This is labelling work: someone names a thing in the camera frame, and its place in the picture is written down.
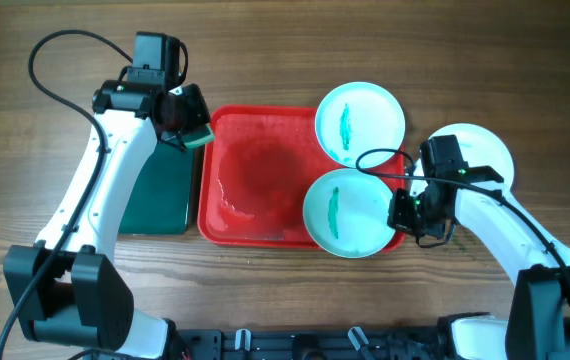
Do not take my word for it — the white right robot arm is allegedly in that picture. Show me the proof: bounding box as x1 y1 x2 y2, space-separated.
388 166 570 359

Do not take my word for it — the red plastic tray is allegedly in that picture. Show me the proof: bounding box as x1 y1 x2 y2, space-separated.
197 105 341 249

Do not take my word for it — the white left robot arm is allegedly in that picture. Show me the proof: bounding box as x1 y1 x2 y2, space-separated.
0 81 213 359

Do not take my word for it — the green scrubbing sponge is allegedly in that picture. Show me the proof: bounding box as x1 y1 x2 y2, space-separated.
182 123 214 149

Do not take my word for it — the black tray with green water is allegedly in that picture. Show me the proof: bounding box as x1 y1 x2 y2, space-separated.
119 145 195 235

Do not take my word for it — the white plate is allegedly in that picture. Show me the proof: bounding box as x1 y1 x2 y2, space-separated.
302 168 395 258
429 123 515 197
314 82 406 169

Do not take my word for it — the black aluminium base frame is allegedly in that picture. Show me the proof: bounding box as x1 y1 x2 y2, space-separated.
169 326 457 360

